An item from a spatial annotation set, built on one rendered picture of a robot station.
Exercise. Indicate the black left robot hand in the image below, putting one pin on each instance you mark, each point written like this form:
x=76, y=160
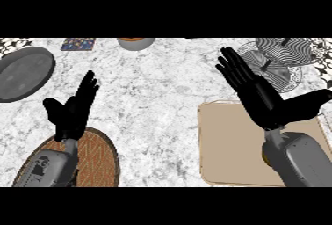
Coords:
x=71, y=112

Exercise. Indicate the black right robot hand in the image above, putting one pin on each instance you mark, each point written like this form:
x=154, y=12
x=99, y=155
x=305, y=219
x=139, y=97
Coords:
x=263, y=99

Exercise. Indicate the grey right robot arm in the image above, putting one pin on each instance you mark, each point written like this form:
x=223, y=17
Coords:
x=299, y=161

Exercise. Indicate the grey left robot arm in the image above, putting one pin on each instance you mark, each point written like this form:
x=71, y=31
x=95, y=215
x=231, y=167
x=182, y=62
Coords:
x=49, y=168

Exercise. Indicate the black and white tiered basket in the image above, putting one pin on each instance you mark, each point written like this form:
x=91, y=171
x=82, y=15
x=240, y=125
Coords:
x=281, y=58

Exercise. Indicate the beige rectangular tray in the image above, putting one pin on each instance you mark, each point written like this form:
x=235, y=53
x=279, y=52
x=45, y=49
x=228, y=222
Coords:
x=234, y=146

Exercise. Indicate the dark grey oval plate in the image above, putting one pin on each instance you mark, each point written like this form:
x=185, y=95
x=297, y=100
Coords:
x=24, y=74

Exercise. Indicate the round brown woven placemat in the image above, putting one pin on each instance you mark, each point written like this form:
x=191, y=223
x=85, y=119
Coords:
x=98, y=161

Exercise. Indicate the blue patterned square coaster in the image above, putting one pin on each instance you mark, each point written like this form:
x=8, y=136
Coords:
x=77, y=44

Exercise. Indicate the black and white patterned cloth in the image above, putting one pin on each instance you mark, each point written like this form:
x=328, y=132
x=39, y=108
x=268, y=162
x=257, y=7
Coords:
x=12, y=44

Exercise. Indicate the grey pot with orange contents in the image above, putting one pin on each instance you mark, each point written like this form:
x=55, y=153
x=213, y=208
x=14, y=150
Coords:
x=136, y=43

